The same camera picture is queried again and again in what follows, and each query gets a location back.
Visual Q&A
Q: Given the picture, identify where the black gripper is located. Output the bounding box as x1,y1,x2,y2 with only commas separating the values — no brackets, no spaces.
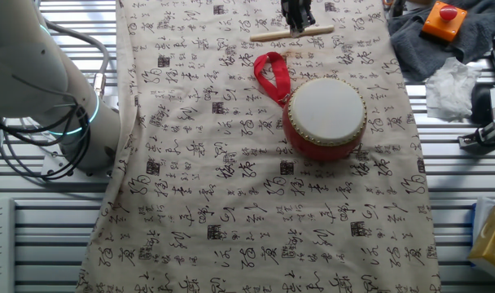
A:
280,0,317,38

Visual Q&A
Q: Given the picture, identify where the wooden drumstick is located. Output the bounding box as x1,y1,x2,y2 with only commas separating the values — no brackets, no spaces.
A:
249,24,336,43

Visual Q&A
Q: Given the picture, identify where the red drum with white skin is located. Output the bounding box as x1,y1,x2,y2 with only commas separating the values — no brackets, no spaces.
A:
282,77,369,163

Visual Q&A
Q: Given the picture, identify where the orange emergency stop button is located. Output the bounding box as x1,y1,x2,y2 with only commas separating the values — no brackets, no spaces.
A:
418,1,468,45

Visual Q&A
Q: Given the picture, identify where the crumpled white tissue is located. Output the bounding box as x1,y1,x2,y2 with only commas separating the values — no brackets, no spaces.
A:
424,55,483,122

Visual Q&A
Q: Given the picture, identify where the beige calligraphy print cloth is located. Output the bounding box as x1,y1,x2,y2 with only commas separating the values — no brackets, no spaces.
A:
75,0,442,293

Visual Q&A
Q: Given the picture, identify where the grey towel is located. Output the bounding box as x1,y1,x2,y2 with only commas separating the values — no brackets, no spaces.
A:
388,0,495,85

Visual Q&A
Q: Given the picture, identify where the black computer mouse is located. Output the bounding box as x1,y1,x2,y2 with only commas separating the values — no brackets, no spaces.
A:
470,83,493,126

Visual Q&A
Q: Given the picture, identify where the yellow tissue pack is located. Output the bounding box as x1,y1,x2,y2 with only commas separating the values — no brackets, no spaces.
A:
467,196,495,274

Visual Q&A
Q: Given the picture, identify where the red ribbon strap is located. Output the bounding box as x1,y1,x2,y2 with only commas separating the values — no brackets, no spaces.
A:
253,51,292,109

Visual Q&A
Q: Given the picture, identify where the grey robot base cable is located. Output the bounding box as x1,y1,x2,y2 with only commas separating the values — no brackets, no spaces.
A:
43,20,111,99

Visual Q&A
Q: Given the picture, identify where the black camera clamp mount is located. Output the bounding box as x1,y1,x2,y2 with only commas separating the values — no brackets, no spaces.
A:
458,120,495,155

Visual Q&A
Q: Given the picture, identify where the black cable bundle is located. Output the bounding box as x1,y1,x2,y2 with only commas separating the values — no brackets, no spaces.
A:
0,75,93,182

